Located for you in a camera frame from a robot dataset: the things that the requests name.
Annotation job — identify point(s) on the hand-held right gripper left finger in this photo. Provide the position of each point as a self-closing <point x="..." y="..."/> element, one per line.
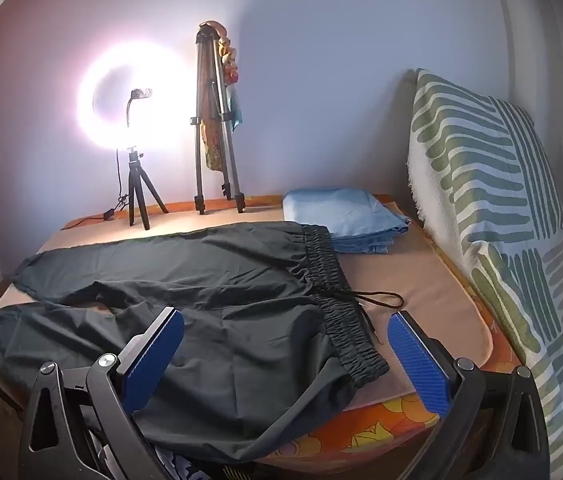
<point x="154" y="360"/>

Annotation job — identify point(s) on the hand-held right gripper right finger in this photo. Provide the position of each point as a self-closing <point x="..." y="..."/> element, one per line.
<point x="419" y="365"/>

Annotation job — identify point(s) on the black pants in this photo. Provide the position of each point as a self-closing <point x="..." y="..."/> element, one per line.
<point x="211" y="285"/>

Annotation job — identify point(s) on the orange floral bedsheet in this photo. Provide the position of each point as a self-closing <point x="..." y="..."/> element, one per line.
<point x="386" y="420"/>

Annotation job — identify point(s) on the peach blanket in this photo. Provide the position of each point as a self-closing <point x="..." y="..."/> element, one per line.
<point x="426" y="280"/>

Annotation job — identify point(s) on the blue patterned cloth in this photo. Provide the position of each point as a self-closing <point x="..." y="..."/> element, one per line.
<point x="186" y="467"/>

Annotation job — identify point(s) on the small black tripod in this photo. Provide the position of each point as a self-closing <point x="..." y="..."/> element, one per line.
<point x="137" y="195"/>

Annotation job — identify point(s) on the folded light blue cloth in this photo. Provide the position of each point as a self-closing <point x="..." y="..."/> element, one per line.
<point x="341" y="215"/>

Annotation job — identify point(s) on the green striped cushion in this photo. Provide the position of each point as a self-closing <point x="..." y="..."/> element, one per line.
<point x="486" y="170"/>

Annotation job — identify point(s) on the colourful hanging cloth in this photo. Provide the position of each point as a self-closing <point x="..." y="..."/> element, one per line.
<point x="214" y="155"/>

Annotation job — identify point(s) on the tall silver tripod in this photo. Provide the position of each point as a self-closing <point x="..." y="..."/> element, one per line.
<point x="199" y="135"/>

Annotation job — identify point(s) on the black phone holder clamp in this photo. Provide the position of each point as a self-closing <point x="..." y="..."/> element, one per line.
<point x="140" y="94"/>

